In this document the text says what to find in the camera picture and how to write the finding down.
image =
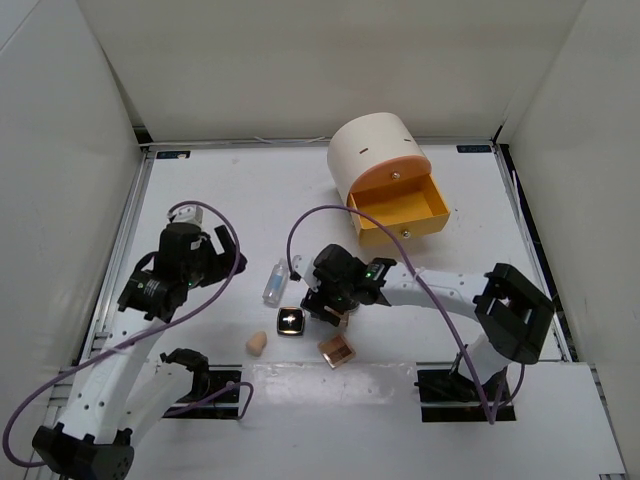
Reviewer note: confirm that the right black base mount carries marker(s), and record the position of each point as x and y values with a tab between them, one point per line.
446	397

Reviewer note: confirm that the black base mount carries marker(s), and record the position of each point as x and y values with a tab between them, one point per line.
446	397
224	407

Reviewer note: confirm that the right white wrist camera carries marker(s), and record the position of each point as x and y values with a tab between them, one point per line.
301	269

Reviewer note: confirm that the brown eyeshadow palette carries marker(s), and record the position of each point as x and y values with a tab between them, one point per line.
336	351

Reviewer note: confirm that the clear bottle blue label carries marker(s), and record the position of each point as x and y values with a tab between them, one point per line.
276	283

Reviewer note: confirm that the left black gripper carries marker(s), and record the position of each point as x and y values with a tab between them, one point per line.
222	262

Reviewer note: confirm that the black gold square compact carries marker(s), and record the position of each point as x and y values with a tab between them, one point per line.
290	322

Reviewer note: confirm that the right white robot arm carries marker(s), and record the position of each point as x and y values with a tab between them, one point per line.
515	316

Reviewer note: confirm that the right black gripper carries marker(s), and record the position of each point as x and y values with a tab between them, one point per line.
316	299

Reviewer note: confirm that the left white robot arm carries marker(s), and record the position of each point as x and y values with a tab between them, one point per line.
96	436

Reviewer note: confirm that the beige foundation bottle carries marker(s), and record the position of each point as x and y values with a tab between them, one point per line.
337	319

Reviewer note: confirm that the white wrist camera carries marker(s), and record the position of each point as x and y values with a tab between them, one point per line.
301	269
189	213

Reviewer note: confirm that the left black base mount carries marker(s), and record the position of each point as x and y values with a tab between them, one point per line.
224	407

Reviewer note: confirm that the cream round drawer cabinet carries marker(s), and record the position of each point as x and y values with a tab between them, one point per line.
365	142

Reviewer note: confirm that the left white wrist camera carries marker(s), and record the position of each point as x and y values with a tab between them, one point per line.
189	213

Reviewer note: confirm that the beige makeup sponge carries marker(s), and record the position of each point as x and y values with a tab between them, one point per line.
256	344

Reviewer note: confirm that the yellow drawer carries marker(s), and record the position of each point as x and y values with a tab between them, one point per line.
410	209

